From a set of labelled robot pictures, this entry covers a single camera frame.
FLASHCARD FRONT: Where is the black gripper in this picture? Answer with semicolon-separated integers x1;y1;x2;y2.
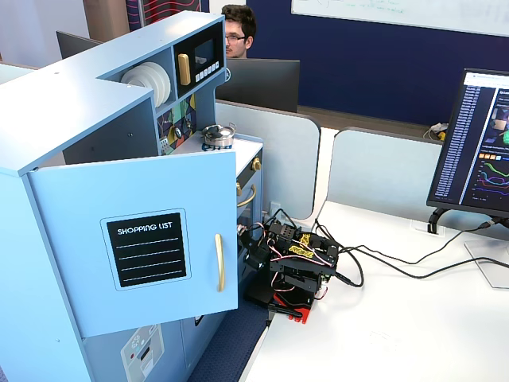
237;232;276;273

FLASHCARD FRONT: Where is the blue shopping list cabinet door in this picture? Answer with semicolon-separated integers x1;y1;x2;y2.
26;149;239;339

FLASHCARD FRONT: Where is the light blue toy kitchen cabinet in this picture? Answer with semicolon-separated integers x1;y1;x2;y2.
0;10;266;382

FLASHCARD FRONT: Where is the red table clamp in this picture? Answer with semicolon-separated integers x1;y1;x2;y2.
268;300;313;325

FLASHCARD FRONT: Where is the grey desk divider panel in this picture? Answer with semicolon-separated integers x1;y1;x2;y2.
326;127;449;219
215;99;321;220

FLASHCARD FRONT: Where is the silver toy pot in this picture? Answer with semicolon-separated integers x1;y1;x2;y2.
202;133;236;149

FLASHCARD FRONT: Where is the silver pot lid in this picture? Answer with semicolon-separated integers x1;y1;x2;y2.
201;123;239;141

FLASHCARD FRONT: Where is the wide black monitor back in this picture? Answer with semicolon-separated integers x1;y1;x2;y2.
216;58;301;114

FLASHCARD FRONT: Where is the white toy plate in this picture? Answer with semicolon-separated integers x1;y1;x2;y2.
137;62;168;107
150;61;173;105
121;65;157;105

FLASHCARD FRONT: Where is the black toy microwave door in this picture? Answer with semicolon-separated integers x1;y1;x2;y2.
173;21;226;99

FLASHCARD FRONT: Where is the dark haired person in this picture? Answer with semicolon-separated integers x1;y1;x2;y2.
220;4;258;60

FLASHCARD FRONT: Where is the silver monitor stand base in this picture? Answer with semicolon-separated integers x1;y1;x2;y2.
464;240;509;290

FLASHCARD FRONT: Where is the lit computer monitor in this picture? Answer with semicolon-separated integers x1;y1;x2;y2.
425;67;509;219

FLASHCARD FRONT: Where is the red line pattern banner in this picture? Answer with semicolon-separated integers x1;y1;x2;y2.
126;0;200;25

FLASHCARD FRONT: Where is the white whiteboard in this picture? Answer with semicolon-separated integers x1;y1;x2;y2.
290;0;509;37

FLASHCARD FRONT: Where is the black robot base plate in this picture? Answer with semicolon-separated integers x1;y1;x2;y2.
243;274;319;315

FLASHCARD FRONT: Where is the gold oven door handle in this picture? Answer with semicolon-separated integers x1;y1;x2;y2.
237;184;257;208

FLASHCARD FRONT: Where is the black cable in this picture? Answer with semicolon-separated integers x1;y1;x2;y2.
313;217;504;287
336;256;509;288

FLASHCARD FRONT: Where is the gold microwave handle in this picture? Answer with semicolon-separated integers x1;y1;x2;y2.
177;53;191;87

